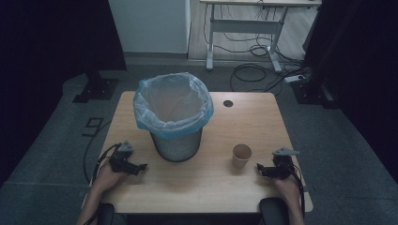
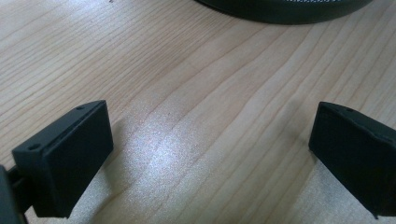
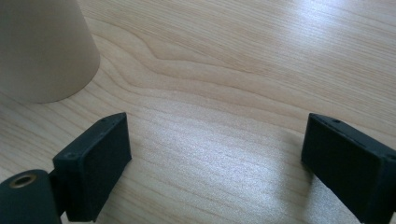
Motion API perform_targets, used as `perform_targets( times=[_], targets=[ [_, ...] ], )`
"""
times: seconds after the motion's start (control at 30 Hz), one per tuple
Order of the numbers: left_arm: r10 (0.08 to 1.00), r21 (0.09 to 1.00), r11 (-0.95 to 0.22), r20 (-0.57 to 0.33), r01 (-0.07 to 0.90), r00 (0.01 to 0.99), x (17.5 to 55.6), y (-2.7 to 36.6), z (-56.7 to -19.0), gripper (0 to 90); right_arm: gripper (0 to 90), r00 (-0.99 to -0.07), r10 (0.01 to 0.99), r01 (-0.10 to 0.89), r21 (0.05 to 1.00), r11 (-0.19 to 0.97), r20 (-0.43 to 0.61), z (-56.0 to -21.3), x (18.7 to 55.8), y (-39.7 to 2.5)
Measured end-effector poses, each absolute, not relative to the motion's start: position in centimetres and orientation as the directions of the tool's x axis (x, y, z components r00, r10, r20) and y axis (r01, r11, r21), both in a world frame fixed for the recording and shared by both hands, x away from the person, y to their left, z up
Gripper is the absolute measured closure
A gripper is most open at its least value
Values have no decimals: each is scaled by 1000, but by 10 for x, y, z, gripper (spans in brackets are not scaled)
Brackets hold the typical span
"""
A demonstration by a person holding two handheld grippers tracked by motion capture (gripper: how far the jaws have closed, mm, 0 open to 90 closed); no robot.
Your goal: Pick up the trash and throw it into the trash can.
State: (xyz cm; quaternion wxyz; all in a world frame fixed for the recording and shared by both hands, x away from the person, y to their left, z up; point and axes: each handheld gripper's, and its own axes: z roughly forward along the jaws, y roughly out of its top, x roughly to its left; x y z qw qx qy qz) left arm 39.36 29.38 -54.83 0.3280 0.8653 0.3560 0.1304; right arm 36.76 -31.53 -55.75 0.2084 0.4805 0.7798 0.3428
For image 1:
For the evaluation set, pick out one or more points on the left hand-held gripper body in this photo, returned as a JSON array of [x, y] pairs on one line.
[[120, 161]]

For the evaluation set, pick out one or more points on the black stand base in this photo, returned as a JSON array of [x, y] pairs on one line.
[[97, 89], [313, 93]]

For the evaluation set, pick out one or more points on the grey frame background desk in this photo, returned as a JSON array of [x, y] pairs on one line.
[[247, 26]]

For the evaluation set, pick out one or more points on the white power strip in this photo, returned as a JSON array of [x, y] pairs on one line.
[[294, 78]]

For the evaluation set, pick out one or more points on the person's right hand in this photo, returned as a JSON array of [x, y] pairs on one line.
[[287, 189]]

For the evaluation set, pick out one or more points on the dark curtain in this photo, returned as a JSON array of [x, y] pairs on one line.
[[359, 62], [47, 62]]

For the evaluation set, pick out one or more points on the dark round table grommet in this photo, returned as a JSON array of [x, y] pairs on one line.
[[228, 103]]

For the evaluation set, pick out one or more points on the white cabinet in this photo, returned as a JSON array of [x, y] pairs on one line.
[[150, 25]]

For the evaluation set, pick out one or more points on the person's left hand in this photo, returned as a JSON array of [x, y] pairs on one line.
[[108, 178]]

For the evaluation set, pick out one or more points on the blue plastic bin bag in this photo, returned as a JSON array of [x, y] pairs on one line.
[[173, 103]]

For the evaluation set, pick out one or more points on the brown paper cup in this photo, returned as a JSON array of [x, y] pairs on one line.
[[241, 156]]

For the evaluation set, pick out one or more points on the black mesh trash bin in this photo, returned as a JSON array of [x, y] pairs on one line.
[[176, 146]]

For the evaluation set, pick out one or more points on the black chair armrest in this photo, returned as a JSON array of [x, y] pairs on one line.
[[273, 212], [105, 215]]

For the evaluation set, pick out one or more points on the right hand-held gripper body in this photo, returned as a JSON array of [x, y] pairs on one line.
[[281, 167]]

